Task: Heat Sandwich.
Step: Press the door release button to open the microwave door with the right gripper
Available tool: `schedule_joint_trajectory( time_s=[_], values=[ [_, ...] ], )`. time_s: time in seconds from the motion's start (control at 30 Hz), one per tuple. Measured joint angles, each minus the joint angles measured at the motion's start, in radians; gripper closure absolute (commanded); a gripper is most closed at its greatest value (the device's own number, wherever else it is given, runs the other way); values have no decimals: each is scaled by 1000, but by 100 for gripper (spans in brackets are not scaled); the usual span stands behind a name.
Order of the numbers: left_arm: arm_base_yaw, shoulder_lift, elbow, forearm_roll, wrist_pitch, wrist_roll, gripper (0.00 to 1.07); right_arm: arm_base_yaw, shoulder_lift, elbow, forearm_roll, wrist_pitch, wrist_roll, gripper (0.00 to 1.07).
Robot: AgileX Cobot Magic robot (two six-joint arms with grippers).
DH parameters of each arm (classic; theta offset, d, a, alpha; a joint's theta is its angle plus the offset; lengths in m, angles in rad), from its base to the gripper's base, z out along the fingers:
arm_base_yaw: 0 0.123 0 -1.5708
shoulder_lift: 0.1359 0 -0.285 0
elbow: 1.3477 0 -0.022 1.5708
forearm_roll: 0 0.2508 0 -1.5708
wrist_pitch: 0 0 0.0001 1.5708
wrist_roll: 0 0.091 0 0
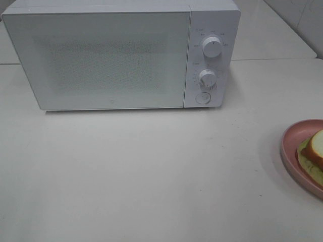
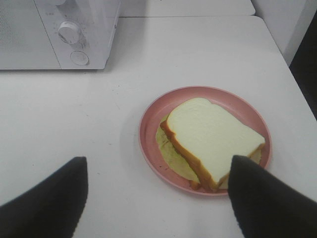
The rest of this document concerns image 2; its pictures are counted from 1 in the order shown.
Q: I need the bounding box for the white bread slice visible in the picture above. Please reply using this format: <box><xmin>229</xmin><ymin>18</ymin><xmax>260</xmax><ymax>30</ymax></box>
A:
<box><xmin>161</xmin><ymin>98</ymin><xmax>265</xmax><ymax>190</ymax></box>

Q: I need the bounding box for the round door release button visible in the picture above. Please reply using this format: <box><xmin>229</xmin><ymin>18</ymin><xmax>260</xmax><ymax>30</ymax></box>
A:
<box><xmin>70</xmin><ymin>51</ymin><xmax>89</xmax><ymax>65</ymax></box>

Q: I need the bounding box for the green lettuce leaf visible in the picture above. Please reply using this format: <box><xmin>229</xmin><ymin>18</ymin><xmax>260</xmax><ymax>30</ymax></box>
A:
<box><xmin>156</xmin><ymin>125</ymin><xmax>200</xmax><ymax>184</ymax></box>

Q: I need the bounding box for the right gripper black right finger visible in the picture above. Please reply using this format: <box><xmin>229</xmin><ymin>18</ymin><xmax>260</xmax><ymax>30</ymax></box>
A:
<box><xmin>228</xmin><ymin>155</ymin><xmax>317</xmax><ymax>238</ymax></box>

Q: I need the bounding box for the white microwave door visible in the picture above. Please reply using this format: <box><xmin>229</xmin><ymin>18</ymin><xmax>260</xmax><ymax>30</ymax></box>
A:
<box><xmin>0</xmin><ymin>0</ymin><xmax>60</xmax><ymax>70</ymax></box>

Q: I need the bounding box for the white microwave oven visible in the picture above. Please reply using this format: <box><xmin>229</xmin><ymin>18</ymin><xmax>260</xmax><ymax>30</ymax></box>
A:
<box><xmin>0</xmin><ymin>0</ymin><xmax>121</xmax><ymax>70</ymax></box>

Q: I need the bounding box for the lower white microwave knob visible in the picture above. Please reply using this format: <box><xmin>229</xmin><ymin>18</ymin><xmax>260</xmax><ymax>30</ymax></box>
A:
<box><xmin>58</xmin><ymin>21</ymin><xmax>81</xmax><ymax>45</ymax></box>

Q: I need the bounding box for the pink round plate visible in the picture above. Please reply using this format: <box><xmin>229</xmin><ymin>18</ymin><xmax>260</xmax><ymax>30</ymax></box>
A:
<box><xmin>139</xmin><ymin>86</ymin><xmax>272</xmax><ymax>196</ymax></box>

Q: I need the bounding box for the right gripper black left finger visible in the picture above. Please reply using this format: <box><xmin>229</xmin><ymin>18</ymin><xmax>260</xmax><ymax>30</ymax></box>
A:
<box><xmin>0</xmin><ymin>157</ymin><xmax>88</xmax><ymax>238</ymax></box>

